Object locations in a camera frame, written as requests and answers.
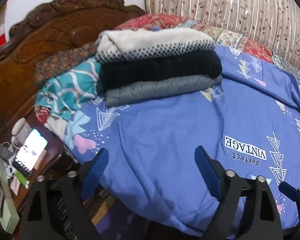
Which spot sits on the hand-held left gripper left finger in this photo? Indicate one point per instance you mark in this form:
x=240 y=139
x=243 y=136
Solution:
x=96 y=172

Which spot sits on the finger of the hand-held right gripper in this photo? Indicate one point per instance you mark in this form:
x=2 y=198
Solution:
x=288 y=191

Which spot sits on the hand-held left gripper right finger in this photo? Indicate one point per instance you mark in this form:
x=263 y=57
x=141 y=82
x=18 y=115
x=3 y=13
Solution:
x=208 y=173

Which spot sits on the wooden nightstand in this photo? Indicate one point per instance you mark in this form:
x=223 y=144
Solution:
x=50 y=157

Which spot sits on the blue printed bed sheet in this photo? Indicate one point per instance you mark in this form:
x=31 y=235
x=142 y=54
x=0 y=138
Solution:
x=165 y=135

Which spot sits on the white cloth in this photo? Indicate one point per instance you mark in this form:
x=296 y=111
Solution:
x=56 y=127

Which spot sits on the smartphone with lit screen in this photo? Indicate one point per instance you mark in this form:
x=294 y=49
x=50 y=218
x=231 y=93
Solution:
x=31 y=147

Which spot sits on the floral cloth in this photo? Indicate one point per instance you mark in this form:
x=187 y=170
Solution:
x=42 y=115

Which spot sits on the white mug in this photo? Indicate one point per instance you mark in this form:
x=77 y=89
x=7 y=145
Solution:
x=18 y=127

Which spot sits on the teal patterned pillow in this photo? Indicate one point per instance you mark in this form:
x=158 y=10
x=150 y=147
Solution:
x=67 y=87

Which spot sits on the pale green box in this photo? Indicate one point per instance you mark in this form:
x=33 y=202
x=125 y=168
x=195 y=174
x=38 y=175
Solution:
x=8 y=210

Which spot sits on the grey folded jacket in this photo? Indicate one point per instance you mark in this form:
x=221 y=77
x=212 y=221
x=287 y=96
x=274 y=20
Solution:
x=160 y=87

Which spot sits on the brown patterned pillow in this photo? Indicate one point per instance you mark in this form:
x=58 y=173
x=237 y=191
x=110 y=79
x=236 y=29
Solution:
x=60 y=62

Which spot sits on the navy fuzzy folded garment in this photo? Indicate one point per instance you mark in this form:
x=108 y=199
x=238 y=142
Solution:
x=160 y=66

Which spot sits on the carved wooden headboard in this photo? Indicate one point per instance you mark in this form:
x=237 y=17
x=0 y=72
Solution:
x=40 y=42

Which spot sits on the red patchwork quilt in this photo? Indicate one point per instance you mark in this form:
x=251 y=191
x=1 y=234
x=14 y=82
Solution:
x=165 y=21

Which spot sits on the beige striped curtain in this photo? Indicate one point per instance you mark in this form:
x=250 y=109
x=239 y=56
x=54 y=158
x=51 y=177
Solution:
x=227 y=5

